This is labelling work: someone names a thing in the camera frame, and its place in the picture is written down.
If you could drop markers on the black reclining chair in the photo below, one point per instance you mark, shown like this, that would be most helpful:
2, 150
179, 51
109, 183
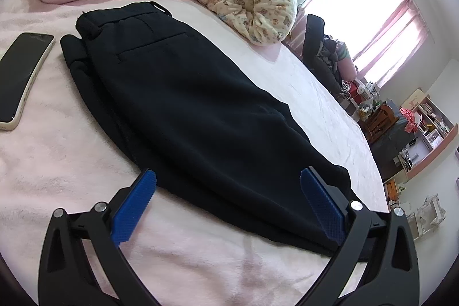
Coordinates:
319, 51

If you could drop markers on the dark grey draped cloth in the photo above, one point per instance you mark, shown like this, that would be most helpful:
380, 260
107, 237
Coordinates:
392, 144

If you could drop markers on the white smartphone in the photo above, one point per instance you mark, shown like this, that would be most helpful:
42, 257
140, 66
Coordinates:
23, 76

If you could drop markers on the red cloth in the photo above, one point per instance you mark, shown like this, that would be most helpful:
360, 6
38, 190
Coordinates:
409, 117

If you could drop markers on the pink bed blanket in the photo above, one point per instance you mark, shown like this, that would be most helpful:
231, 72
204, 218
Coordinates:
71, 155

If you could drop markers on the pink bookshelf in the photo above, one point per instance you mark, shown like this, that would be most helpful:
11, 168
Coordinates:
430, 134

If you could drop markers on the pink curtain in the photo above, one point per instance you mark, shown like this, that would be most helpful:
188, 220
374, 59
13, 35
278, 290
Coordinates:
380, 12

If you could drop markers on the wooden chair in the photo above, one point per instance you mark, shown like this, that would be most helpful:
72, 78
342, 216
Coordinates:
380, 121

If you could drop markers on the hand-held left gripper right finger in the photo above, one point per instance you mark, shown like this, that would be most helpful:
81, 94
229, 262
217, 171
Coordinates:
322, 205

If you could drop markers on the pink cushion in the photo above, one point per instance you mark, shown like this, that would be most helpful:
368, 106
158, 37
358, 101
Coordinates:
346, 67

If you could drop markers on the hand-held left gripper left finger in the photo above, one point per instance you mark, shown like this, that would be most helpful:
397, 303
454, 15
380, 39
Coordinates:
134, 205

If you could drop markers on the white folding rack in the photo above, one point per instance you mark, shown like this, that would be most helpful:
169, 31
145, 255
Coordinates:
432, 214

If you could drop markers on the black pants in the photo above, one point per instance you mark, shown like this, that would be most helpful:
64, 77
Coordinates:
186, 105

